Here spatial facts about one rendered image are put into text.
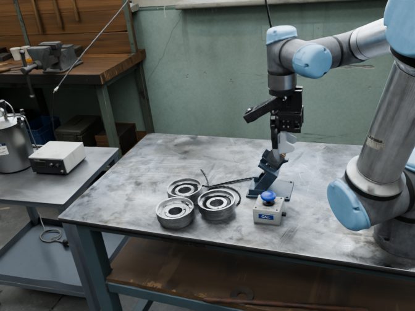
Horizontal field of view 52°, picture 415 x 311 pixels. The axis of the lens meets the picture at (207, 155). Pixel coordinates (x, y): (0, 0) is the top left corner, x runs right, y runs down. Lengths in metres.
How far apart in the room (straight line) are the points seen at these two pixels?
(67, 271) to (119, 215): 0.86
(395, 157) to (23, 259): 1.83
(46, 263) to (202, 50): 1.56
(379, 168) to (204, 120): 2.22
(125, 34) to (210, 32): 0.56
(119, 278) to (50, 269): 0.74
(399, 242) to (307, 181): 0.38
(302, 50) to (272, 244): 0.47
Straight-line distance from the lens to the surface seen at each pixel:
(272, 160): 1.23
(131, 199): 1.34
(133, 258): 1.51
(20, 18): 3.36
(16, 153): 1.96
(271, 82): 1.12
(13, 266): 2.25
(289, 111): 1.15
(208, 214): 1.17
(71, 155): 1.85
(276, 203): 1.15
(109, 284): 1.48
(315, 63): 0.99
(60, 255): 2.20
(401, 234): 1.07
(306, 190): 1.29
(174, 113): 3.05
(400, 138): 0.81
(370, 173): 0.87
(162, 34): 2.90
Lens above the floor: 1.50
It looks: 27 degrees down
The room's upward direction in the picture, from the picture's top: 7 degrees counter-clockwise
